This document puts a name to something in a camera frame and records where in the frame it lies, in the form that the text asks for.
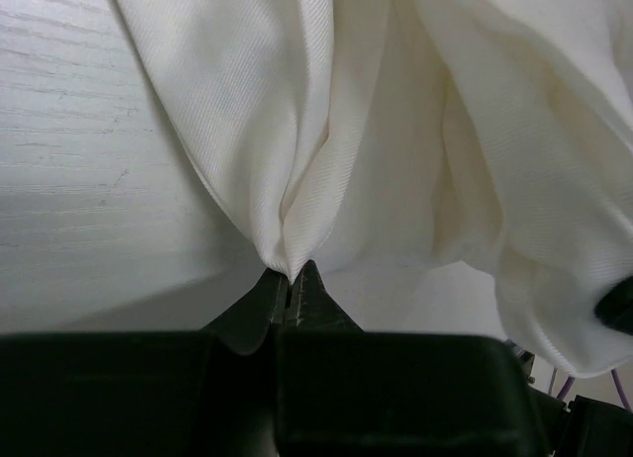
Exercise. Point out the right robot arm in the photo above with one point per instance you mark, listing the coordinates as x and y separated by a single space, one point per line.
584 426

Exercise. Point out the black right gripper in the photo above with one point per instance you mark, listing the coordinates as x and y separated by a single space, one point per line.
615 309

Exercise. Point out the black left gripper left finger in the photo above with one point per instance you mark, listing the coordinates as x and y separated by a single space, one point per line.
145 393

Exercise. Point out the white pleated skirt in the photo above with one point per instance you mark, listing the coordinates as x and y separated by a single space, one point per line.
495 132

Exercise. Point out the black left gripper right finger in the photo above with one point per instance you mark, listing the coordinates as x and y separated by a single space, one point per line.
343 391

